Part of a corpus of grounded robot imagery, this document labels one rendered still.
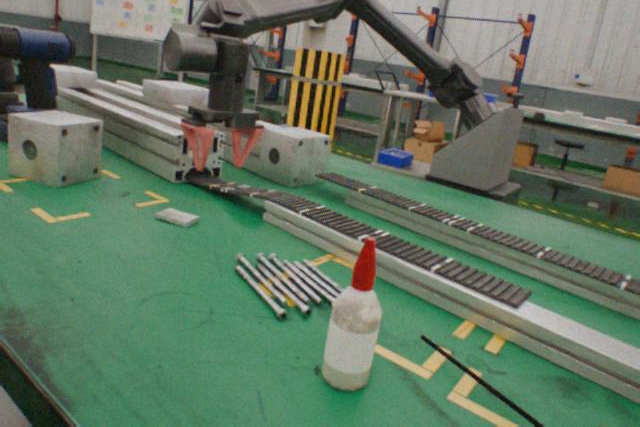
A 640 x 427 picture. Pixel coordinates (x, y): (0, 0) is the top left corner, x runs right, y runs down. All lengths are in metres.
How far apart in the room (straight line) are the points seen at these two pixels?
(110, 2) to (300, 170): 6.31
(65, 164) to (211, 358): 0.47
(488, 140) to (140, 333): 0.90
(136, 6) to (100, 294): 6.40
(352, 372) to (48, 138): 0.57
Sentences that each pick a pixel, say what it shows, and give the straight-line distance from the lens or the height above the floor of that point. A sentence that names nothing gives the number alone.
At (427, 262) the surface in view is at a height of 0.81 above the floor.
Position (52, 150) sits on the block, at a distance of 0.77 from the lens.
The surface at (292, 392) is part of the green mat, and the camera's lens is 0.37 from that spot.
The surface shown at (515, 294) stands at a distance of 0.54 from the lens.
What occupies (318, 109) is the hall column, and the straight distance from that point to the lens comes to 4.09.
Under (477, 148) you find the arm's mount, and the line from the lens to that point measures 1.15.
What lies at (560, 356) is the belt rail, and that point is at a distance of 0.50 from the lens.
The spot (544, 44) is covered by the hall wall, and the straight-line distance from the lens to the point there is 8.44.
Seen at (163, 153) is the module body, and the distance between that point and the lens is 0.84.
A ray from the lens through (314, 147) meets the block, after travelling 0.89.
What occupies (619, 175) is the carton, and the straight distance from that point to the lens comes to 5.50.
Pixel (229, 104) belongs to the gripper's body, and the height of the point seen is 0.93.
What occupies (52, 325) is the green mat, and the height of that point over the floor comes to 0.78.
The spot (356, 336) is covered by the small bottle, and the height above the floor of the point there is 0.83.
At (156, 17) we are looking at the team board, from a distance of 6.61.
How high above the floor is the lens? 1.01
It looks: 14 degrees down
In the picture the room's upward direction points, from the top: 9 degrees clockwise
